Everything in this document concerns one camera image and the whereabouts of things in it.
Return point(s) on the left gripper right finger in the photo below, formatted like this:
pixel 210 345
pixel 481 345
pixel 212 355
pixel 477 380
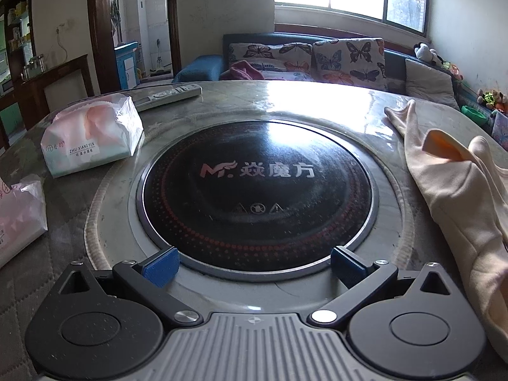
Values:
pixel 366 283

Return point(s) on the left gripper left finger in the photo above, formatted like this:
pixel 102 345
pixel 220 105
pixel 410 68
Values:
pixel 145 281

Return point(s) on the cream sweatshirt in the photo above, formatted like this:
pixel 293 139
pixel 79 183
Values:
pixel 466 193

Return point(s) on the black induction cooktop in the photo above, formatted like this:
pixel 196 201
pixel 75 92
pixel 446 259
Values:
pixel 257 200

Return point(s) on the opened pink tissue pack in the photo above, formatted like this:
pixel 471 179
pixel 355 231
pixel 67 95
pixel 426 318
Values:
pixel 23 216

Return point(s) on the pink white tissue pack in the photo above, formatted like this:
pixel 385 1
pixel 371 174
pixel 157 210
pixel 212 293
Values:
pixel 91 133

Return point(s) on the grey remote control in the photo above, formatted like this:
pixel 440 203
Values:
pixel 166 97

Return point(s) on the green bowl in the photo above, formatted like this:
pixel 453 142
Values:
pixel 474 115

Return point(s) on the clear plastic storage box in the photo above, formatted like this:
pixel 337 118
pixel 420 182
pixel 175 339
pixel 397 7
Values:
pixel 500 130

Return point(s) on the grey plain cushion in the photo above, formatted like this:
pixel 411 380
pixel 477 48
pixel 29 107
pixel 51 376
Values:
pixel 429 84

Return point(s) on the dark wooden sideboard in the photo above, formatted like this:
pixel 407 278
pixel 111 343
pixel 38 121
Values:
pixel 31 95

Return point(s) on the right butterfly cushion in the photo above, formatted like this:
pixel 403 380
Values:
pixel 354 62

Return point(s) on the butterfly cushion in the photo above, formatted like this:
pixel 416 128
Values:
pixel 290 62
pixel 354 62

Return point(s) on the colourful plush toys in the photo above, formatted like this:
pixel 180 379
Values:
pixel 493 100

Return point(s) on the blue white cabinet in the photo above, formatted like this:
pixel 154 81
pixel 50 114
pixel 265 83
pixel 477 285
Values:
pixel 125 56

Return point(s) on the blue corner sofa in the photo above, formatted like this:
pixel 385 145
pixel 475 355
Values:
pixel 209 67

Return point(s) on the left butterfly cushion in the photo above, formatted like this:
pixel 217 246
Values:
pixel 290 62

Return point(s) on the magenta cloth on sofa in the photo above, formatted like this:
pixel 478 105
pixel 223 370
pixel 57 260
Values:
pixel 241 70

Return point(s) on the panda plush toy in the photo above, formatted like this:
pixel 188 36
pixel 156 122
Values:
pixel 426 54

